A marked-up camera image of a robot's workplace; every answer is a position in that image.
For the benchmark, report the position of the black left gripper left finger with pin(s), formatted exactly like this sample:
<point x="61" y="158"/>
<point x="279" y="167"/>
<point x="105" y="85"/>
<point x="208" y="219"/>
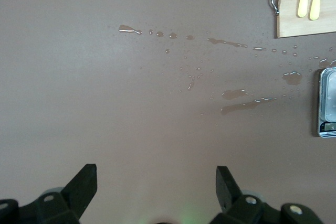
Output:
<point x="52" y="208"/>

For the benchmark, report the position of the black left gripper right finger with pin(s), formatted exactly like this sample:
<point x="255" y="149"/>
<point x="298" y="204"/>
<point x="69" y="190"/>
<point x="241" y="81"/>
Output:
<point x="249" y="211"/>

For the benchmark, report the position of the grey digital kitchen scale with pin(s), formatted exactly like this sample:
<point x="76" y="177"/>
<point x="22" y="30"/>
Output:
<point x="328" y="98"/>

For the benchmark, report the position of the wooden cutting board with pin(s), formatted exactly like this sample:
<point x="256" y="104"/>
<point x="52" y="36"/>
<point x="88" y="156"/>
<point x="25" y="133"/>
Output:
<point x="288" y="26"/>

